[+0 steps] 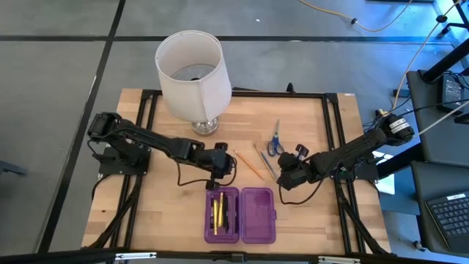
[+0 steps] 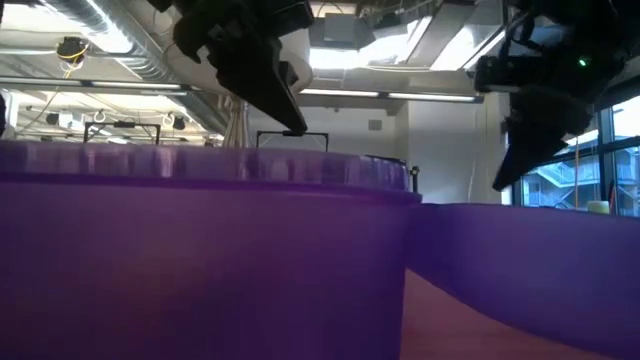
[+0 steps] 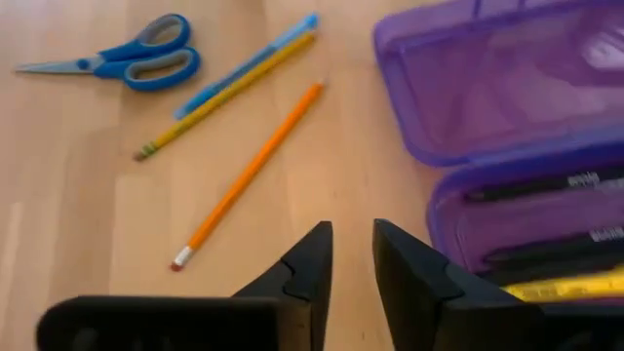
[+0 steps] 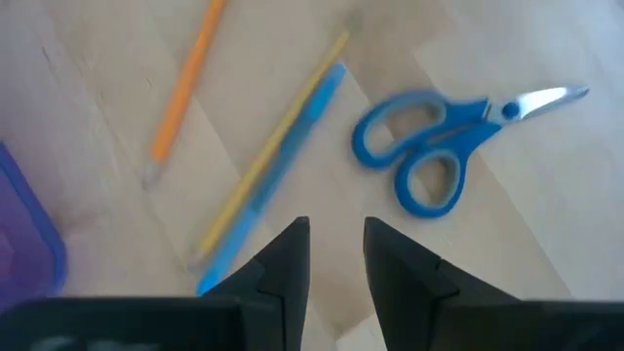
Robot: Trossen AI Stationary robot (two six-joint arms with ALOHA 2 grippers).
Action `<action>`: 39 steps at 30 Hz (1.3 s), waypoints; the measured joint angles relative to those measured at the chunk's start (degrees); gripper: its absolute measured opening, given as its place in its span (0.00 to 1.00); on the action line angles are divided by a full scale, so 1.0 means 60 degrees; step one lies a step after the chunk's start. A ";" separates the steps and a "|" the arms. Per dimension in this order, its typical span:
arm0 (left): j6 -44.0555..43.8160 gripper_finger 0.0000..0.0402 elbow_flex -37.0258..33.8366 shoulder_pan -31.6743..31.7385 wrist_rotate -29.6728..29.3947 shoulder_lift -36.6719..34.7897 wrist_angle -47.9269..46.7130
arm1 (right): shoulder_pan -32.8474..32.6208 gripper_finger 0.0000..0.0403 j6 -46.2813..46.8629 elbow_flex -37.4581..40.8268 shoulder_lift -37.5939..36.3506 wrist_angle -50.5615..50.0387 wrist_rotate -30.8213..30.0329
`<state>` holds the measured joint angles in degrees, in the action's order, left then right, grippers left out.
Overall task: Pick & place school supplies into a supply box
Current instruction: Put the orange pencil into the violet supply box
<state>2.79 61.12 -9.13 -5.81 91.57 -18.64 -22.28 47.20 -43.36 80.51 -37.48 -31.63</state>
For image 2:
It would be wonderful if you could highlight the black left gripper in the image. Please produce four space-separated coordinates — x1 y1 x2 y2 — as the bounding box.
147 0 316 137

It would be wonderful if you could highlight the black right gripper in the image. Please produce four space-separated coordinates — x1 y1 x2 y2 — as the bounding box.
473 0 632 193

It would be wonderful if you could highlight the grey ceiling unit box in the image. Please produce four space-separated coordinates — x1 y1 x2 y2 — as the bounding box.
323 13 358 44

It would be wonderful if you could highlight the white shade table lamp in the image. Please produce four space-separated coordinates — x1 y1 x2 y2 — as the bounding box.
162 27 315 149

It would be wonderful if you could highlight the dark framed window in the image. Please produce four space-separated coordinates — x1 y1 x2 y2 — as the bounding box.
510 94 640 219

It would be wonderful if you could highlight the right purple plastic bowl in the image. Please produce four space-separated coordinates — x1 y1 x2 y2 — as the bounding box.
405 202 640 360

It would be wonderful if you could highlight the long ceiling light strip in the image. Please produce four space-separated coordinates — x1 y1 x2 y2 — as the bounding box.
0 75 190 97
299 88 484 104

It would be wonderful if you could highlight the yellow hanging cable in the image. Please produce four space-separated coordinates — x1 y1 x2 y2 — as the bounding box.
572 139 581 209

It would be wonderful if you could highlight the rectangular metal air duct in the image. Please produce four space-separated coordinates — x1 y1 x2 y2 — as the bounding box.
407 0 516 79

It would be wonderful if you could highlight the black yellow ceiling cable reel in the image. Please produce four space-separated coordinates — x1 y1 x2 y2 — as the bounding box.
55 35 92 65

